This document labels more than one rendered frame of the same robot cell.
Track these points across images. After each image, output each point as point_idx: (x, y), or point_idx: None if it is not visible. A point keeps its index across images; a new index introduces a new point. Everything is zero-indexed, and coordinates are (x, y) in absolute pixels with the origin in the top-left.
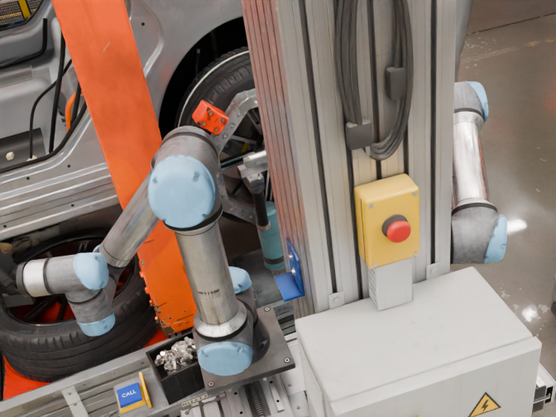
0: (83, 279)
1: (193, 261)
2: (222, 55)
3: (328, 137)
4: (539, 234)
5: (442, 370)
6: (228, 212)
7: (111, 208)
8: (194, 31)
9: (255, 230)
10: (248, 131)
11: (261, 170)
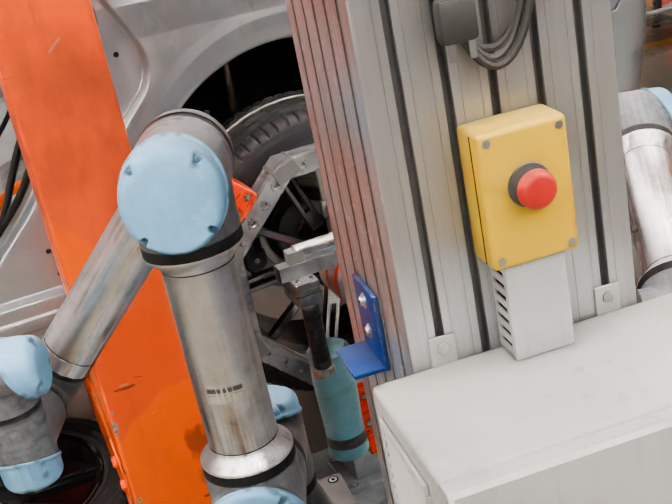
0: (8, 374)
1: (195, 327)
2: (246, 107)
3: (407, 33)
4: None
5: (635, 423)
6: (263, 360)
7: (66, 416)
8: (197, 63)
9: (314, 434)
10: (293, 234)
11: (315, 270)
